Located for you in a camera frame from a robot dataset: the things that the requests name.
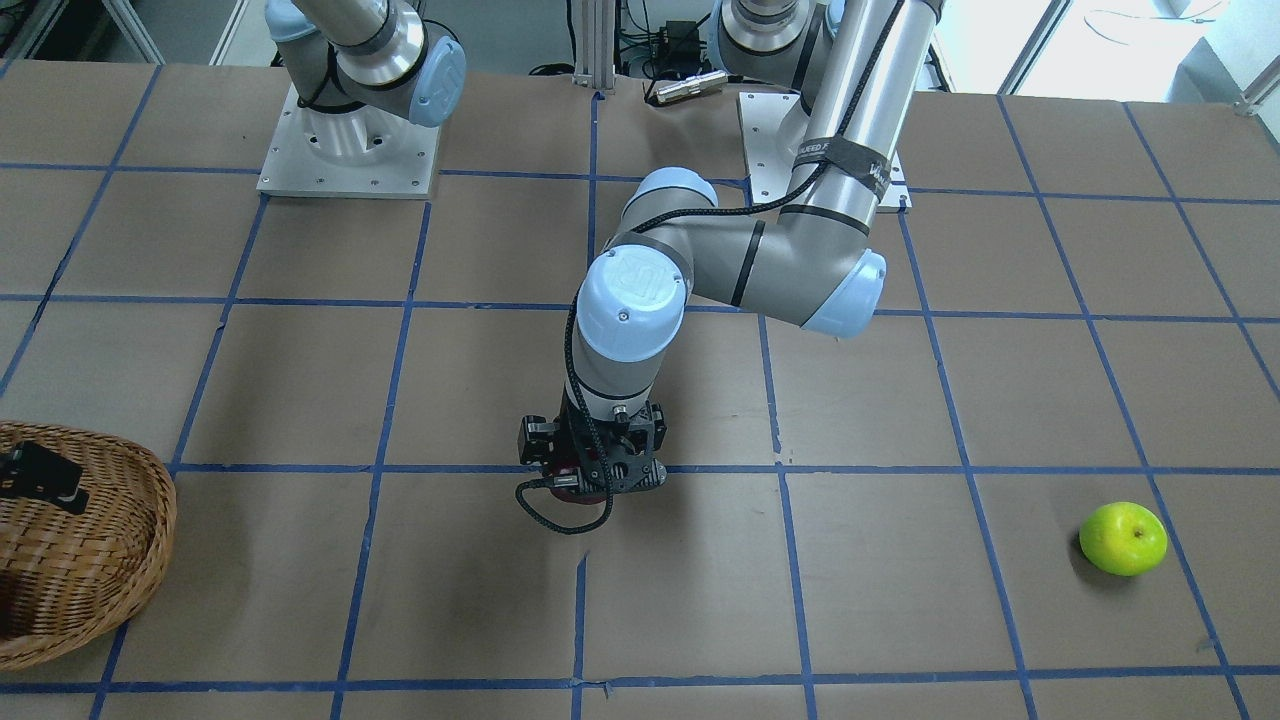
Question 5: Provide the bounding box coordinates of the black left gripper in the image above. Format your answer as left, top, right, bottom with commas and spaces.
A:
556, 400, 668, 495

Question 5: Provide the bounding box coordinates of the green apple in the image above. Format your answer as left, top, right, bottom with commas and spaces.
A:
1076, 501, 1169, 577

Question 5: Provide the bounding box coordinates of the dark red apple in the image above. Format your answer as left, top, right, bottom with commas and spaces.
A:
550, 465, 609, 505

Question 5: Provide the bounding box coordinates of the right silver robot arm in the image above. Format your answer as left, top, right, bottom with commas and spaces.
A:
265, 1, 467, 172

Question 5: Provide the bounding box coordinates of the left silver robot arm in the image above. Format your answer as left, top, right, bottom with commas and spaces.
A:
518, 1, 945, 503

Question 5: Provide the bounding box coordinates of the woven wicker basket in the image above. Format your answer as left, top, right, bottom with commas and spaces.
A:
1, 420, 178, 671

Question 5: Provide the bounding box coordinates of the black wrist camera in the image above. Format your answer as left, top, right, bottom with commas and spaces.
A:
517, 415, 561, 466

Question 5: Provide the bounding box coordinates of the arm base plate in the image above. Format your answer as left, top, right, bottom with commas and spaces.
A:
256, 87, 439, 201
739, 91, 809, 205

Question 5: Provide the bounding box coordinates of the aluminium frame post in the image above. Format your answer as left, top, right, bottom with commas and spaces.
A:
570, 1, 620, 95

